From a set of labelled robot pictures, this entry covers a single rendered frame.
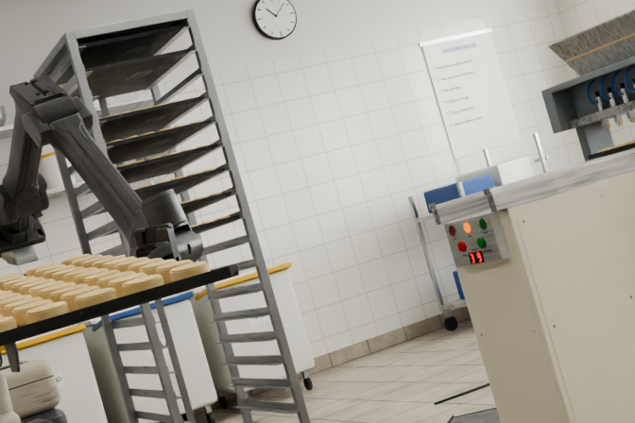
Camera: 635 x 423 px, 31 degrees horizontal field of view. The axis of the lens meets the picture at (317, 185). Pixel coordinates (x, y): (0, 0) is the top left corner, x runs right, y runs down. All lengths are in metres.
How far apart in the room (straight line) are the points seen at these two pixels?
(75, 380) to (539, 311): 3.58
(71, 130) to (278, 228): 5.46
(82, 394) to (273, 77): 2.59
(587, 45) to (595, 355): 1.12
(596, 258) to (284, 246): 4.30
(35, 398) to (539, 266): 1.43
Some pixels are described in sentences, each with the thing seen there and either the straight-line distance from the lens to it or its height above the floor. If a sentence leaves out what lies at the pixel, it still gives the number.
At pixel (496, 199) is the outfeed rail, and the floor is 0.87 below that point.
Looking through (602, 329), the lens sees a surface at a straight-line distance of 3.41.
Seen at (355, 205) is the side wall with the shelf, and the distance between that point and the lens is 7.77.
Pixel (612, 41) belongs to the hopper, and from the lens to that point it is 3.88.
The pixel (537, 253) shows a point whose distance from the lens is 3.29.
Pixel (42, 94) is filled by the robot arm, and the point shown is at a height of 1.32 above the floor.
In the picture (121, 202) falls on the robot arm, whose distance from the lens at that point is 1.99.
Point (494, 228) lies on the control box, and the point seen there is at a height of 0.79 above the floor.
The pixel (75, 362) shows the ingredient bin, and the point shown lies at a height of 0.58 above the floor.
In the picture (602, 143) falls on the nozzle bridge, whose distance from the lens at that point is 4.18.
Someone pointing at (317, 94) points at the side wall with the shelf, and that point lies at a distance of 7.79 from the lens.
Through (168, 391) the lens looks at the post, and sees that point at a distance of 3.96.
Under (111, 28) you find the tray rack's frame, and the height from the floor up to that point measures 1.80.
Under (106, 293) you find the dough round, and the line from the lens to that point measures 1.37.
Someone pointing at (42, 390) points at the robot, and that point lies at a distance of 2.83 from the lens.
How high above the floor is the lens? 0.94
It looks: 2 degrees up
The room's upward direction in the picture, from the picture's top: 16 degrees counter-clockwise
